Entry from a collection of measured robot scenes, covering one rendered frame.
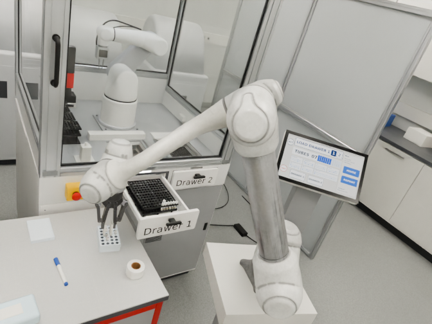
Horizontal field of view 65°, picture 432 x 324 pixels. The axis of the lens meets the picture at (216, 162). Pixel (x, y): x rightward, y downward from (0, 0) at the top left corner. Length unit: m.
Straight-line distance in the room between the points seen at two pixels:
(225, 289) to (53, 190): 0.86
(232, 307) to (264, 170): 0.58
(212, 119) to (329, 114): 1.88
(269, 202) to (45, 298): 0.84
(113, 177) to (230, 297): 0.63
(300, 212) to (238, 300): 1.03
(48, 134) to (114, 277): 0.62
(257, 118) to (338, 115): 2.02
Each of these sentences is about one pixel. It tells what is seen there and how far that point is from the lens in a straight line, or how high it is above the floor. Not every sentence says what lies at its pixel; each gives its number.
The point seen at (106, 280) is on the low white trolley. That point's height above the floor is 0.76.
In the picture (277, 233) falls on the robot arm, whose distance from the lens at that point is 1.09.
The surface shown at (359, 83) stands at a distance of 2.77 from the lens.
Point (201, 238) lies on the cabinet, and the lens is 2.30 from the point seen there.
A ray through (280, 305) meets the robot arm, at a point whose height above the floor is 1.03.
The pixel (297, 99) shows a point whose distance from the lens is 3.12.
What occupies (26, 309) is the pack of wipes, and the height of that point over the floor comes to 0.80.
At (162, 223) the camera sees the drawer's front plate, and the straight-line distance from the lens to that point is 1.50.
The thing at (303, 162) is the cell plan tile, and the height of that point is 1.07.
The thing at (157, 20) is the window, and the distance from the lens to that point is 1.48.
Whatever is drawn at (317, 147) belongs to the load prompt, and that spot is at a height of 1.16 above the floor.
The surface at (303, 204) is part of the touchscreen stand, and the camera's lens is 2.23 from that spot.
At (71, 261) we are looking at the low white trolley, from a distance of 1.49.
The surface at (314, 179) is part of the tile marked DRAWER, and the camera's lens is 2.06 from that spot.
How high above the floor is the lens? 1.83
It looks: 27 degrees down
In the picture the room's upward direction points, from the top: 17 degrees clockwise
